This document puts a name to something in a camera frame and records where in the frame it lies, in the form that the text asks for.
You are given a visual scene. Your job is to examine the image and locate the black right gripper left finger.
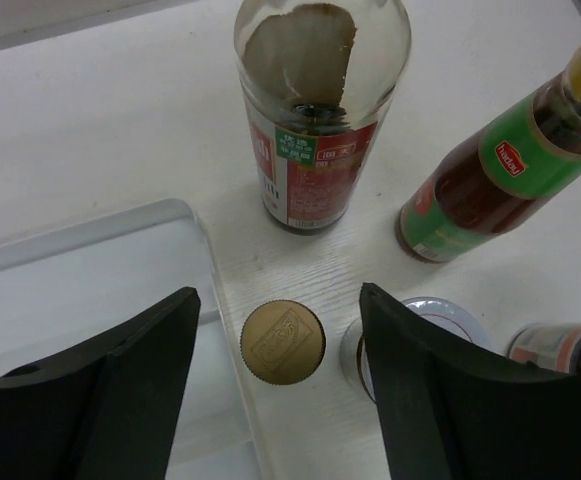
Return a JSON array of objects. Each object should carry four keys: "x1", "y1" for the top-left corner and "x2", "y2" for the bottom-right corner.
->
[{"x1": 0, "y1": 287, "x2": 201, "y2": 479}]

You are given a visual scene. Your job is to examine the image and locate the green yellow cap sauce bottle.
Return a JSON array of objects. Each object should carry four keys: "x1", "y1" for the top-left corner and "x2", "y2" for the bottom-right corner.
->
[{"x1": 395, "y1": 46, "x2": 581, "y2": 263}]

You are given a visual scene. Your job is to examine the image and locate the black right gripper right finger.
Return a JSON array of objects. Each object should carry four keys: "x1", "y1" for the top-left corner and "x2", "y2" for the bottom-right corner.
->
[{"x1": 359, "y1": 283, "x2": 581, "y2": 479}]

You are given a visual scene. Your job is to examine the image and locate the red lid sauce jar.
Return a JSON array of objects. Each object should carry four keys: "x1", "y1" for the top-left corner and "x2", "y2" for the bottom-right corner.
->
[
  {"x1": 506, "y1": 323, "x2": 581, "y2": 374},
  {"x1": 339, "y1": 296, "x2": 491, "y2": 403}
]

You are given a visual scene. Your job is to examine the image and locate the white divided organizer tray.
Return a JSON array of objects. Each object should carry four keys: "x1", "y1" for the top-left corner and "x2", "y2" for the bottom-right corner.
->
[{"x1": 0, "y1": 198, "x2": 271, "y2": 479}]

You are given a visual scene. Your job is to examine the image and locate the tall black cap oil bottle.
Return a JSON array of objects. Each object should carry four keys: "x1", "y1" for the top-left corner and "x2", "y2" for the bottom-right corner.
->
[{"x1": 233, "y1": 1, "x2": 412, "y2": 235}]

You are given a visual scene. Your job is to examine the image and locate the small yellow label bottle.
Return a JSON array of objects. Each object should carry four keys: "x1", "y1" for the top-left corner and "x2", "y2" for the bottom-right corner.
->
[{"x1": 239, "y1": 299, "x2": 326, "y2": 386}]

